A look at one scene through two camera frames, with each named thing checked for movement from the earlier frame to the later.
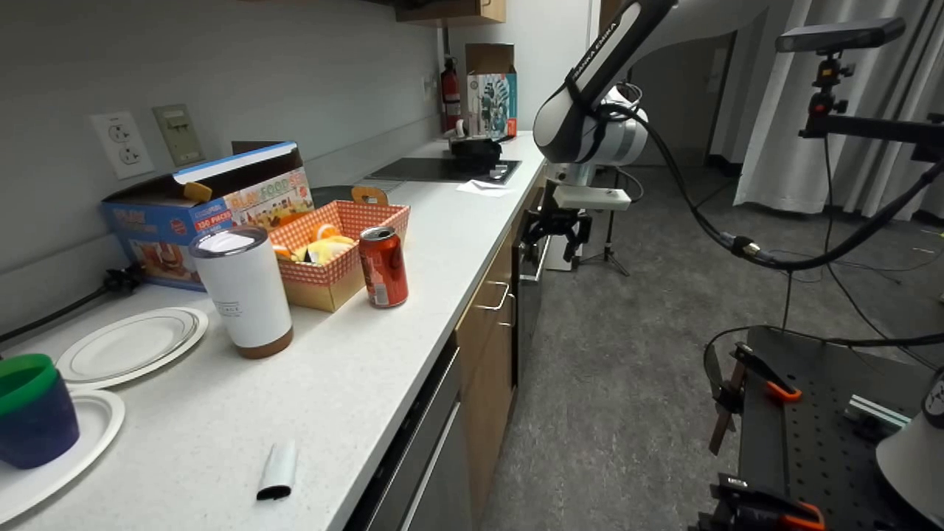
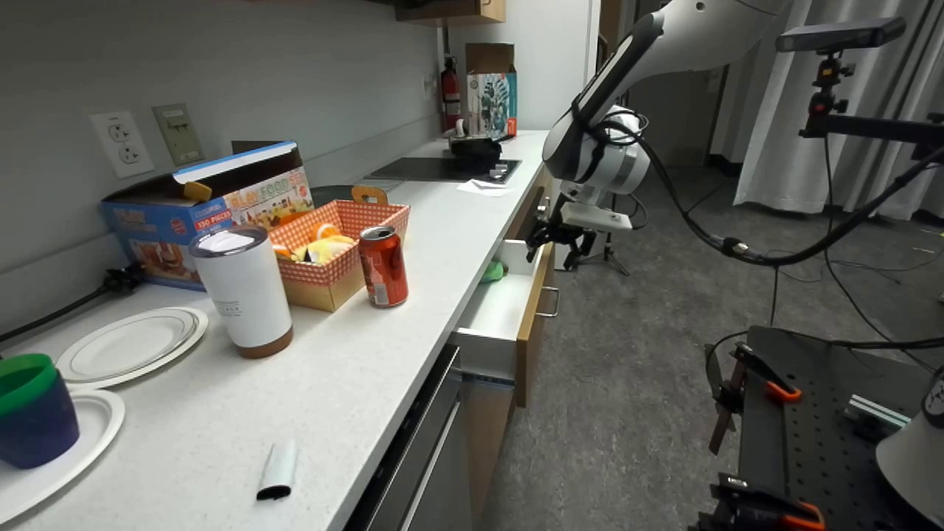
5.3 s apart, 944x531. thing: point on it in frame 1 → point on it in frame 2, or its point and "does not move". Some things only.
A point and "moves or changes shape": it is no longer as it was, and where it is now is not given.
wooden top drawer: (499, 293) moves or changes shape
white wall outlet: (126, 144) does not move
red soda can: (386, 267) does not move
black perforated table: (811, 448) does not move
